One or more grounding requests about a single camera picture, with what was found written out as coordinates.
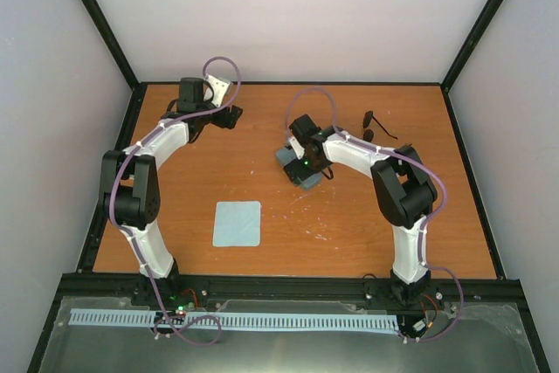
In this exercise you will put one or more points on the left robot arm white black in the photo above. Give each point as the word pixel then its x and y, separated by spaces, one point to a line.
pixel 129 187

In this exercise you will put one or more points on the black mounting rail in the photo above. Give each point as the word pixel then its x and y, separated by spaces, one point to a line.
pixel 371 294

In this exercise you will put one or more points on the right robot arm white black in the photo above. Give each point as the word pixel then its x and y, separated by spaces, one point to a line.
pixel 404 191

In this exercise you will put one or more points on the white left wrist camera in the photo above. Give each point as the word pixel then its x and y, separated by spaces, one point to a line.
pixel 216 90

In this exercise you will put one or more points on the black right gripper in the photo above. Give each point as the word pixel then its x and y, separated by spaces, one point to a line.
pixel 300 171

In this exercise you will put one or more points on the dark round sunglasses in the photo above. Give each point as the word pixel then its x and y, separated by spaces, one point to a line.
pixel 374 132

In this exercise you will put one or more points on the grey-blue glasses case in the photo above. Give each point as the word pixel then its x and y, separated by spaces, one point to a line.
pixel 286 155

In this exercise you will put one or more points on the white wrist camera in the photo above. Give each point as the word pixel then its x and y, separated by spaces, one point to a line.
pixel 296 147
pixel 216 90

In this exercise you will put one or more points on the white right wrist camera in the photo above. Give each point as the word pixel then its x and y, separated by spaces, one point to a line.
pixel 296 147

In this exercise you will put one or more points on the black right corner frame post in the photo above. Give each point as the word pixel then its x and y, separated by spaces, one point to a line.
pixel 474 36

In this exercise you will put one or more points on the black corner frame post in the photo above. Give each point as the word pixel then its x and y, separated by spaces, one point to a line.
pixel 474 36
pixel 103 27

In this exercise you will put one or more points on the light blue cleaning cloth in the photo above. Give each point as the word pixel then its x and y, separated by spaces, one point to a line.
pixel 237 224

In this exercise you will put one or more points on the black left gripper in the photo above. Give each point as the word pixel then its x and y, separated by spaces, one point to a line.
pixel 231 118

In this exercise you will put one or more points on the light blue slotted cable duct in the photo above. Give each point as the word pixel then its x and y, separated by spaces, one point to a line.
pixel 367 323

